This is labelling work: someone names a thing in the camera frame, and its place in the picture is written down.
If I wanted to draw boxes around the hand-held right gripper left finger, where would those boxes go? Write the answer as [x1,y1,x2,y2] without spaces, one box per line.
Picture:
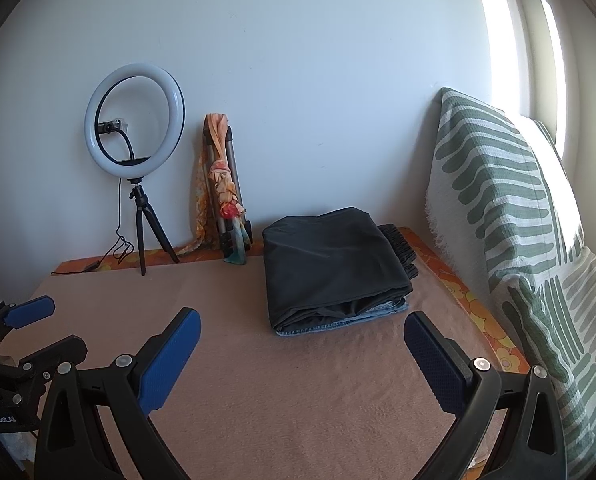
[34,306,202,480]

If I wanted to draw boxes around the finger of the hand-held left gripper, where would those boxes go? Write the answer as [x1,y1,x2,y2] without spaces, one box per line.
[20,337,88,386]
[0,296,56,348]

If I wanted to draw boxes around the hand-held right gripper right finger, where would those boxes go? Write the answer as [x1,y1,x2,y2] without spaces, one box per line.
[403,311,569,480]

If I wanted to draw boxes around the black pants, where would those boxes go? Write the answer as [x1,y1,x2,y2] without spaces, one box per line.
[263,206,420,331]

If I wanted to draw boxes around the folded blue jeans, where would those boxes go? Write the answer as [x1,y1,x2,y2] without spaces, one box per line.
[275,297,410,337]

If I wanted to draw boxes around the pale green striped pillow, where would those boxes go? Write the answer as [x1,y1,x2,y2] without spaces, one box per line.
[498,247,596,480]

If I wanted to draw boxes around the window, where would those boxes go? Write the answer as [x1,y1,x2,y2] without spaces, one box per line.
[480,0,569,151]

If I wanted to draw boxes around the black ring light cable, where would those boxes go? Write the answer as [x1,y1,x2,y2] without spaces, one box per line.
[50,180,135,276]

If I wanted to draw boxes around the white ring light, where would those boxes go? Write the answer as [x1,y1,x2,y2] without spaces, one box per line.
[84,62,186,181]

